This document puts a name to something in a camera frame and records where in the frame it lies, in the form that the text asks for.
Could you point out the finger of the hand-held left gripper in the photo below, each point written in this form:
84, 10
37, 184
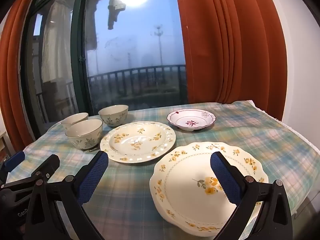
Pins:
15, 160
48, 165

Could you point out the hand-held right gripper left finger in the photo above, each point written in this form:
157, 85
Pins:
92, 177

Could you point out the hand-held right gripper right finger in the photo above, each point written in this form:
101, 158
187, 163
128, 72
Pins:
225, 180

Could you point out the floral cream ceramic bowl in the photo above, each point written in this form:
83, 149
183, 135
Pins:
113, 118
72, 120
85, 140

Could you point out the scalloped yellow flower plate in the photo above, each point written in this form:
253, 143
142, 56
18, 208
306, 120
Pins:
185, 197

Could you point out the white plate red pattern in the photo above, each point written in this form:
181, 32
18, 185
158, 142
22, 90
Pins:
192, 120

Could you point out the white shelf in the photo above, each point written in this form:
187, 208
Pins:
2, 141

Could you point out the plaid pastel tablecloth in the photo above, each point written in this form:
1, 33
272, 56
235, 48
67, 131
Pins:
262, 140

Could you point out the perforated yellow flower plate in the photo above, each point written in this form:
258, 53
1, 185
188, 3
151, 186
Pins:
137, 142

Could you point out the orange curtain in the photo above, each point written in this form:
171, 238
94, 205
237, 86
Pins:
225, 42
10, 80

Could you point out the balcony railing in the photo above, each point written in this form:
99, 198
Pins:
137, 80

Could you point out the hanging white garment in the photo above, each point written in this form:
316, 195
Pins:
56, 42

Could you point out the utility pole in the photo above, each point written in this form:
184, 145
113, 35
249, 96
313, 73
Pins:
159, 50

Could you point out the hanging grey garment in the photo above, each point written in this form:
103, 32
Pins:
113, 12

